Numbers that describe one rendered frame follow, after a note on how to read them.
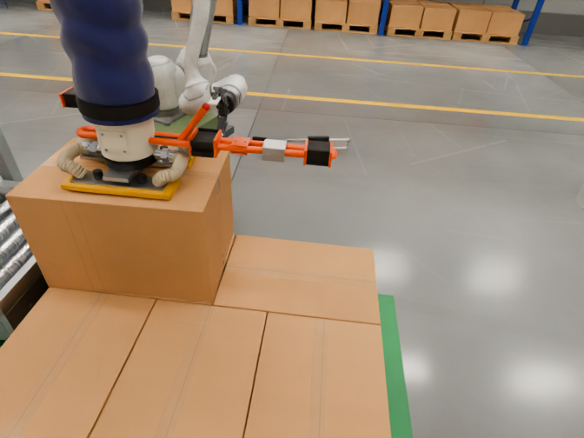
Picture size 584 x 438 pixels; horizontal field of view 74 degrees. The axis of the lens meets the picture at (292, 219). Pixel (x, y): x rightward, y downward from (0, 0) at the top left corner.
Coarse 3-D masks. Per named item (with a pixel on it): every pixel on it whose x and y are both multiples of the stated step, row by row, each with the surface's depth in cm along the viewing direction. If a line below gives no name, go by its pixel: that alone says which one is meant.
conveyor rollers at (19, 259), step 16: (0, 208) 175; (0, 224) 166; (16, 224) 170; (0, 240) 163; (16, 240) 160; (0, 256) 152; (16, 256) 151; (0, 272) 144; (16, 272) 149; (0, 288) 142
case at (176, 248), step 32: (224, 160) 140; (32, 192) 118; (64, 192) 119; (192, 192) 123; (224, 192) 144; (32, 224) 123; (64, 224) 122; (96, 224) 121; (128, 224) 120; (160, 224) 119; (192, 224) 118; (224, 224) 149; (64, 256) 130; (96, 256) 129; (128, 256) 128; (160, 256) 127; (192, 256) 126; (224, 256) 154; (64, 288) 140; (96, 288) 139; (128, 288) 138; (160, 288) 137; (192, 288) 135
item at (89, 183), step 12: (72, 180) 119; (84, 180) 119; (96, 180) 120; (132, 180) 121; (144, 180) 119; (96, 192) 118; (108, 192) 118; (120, 192) 117; (132, 192) 117; (144, 192) 117; (156, 192) 117; (168, 192) 117
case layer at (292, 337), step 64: (256, 256) 159; (320, 256) 161; (64, 320) 130; (128, 320) 131; (192, 320) 132; (256, 320) 134; (320, 320) 135; (0, 384) 111; (64, 384) 112; (128, 384) 113; (192, 384) 114; (256, 384) 115; (320, 384) 116; (384, 384) 118
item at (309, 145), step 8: (312, 144) 118; (320, 144) 118; (328, 144) 119; (304, 152) 115; (312, 152) 115; (320, 152) 115; (328, 152) 115; (304, 160) 117; (312, 160) 118; (320, 160) 117; (328, 160) 117
